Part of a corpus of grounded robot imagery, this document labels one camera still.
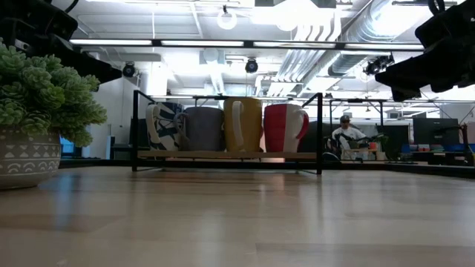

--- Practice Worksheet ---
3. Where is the person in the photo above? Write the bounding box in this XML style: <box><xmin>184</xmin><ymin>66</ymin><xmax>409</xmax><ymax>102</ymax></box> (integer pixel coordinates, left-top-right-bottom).
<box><xmin>326</xmin><ymin>114</ymin><xmax>368</xmax><ymax>160</ymax></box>

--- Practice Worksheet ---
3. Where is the grey-blue faceted mug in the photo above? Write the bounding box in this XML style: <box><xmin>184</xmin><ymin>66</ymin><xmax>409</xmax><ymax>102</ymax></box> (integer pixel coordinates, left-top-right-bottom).
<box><xmin>173</xmin><ymin>106</ymin><xmax>226</xmax><ymax>152</ymax></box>

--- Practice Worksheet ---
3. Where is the silver ventilation duct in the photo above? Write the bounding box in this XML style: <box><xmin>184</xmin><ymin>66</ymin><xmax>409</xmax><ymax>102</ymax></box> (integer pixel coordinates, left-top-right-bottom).
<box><xmin>326</xmin><ymin>0</ymin><xmax>428</xmax><ymax>77</ymax></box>

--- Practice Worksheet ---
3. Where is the green succulent in patterned pot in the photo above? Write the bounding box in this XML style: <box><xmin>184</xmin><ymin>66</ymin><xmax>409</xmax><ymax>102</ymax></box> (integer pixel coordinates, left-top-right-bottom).
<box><xmin>0</xmin><ymin>39</ymin><xmax>108</xmax><ymax>191</ymax></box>

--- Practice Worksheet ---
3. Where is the white ring pendant lamp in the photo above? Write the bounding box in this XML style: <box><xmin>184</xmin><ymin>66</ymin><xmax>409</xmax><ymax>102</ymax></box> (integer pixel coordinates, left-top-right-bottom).
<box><xmin>217</xmin><ymin>10</ymin><xmax>238</xmax><ymax>31</ymax></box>

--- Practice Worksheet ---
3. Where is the black ceiling track light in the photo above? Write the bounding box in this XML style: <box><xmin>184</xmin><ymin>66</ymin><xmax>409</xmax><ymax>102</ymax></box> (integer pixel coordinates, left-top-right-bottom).
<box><xmin>363</xmin><ymin>54</ymin><xmax>395</xmax><ymax>76</ymax></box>

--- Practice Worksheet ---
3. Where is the wooden shelf black metal frame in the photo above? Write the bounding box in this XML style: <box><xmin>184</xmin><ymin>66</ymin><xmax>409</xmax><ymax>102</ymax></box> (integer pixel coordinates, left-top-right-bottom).
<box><xmin>131</xmin><ymin>90</ymin><xmax>324</xmax><ymax>175</ymax></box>

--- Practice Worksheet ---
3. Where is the red mug white handle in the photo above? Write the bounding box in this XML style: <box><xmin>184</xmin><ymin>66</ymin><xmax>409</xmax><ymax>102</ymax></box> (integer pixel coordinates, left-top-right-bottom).
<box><xmin>263</xmin><ymin>103</ymin><xmax>310</xmax><ymax>154</ymax></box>

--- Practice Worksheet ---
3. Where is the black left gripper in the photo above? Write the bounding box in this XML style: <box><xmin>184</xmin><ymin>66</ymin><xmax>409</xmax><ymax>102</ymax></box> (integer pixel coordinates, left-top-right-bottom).
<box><xmin>0</xmin><ymin>0</ymin><xmax>122</xmax><ymax>85</ymax></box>

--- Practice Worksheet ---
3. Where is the white mug blue leaf pattern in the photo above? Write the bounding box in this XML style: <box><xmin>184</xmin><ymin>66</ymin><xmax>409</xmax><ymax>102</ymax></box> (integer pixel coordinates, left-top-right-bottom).
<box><xmin>145</xmin><ymin>102</ymin><xmax>183</xmax><ymax>152</ymax></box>

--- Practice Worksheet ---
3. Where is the black metal table frame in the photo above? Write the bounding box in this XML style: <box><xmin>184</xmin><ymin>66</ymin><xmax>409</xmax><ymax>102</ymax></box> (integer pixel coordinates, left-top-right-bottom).
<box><xmin>59</xmin><ymin>158</ymin><xmax>475</xmax><ymax>179</ymax></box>

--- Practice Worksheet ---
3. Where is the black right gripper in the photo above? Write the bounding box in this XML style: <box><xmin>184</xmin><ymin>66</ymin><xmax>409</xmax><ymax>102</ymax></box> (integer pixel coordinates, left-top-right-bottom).
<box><xmin>374</xmin><ymin>0</ymin><xmax>475</xmax><ymax>102</ymax></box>

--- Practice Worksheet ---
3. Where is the black monitor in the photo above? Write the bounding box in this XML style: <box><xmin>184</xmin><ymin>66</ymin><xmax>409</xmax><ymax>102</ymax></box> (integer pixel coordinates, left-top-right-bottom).
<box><xmin>412</xmin><ymin>117</ymin><xmax>460</xmax><ymax>145</ymax></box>
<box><xmin>136</xmin><ymin>118</ymin><xmax>148</xmax><ymax>150</ymax></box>

